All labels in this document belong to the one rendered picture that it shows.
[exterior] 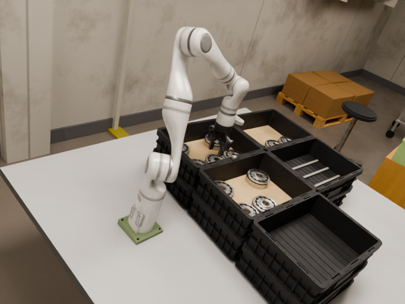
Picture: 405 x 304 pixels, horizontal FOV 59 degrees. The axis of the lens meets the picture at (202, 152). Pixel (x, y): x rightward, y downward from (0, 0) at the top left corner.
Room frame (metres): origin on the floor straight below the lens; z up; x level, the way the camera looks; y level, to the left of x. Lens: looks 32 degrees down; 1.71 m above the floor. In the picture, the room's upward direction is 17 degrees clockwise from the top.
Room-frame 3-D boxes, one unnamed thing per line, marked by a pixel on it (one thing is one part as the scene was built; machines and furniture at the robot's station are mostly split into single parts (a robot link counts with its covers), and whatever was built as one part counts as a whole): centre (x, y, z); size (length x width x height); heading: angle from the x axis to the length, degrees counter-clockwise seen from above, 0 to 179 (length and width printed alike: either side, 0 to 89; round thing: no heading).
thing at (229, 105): (1.35, -0.06, 1.17); 0.09 x 0.07 x 0.15; 48
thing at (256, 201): (1.13, -0.29, 0.86); 0.10 x 0.10 x 0.01
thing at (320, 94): (4.61, -1.34, 0.20); 1.13 x 0.82 x 0.39; 143
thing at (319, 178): (1.47, -0.52, 0.87); 0.40 x 0.30 x 0.11; 138
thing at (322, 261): (0.97, -0.47, 0.87); 0.40 x 0.30 x 0.11; 138
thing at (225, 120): (1.37, -0.07, 1.07); 0.11 x 0.09 x 0.06; 137
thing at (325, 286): (0.97, -0.47, 0.92); 0.40 x 0.30 x 0.02; 138
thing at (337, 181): (1.47, -0.52, 0.92); 0.40 x 0.30 x 0.02; 138
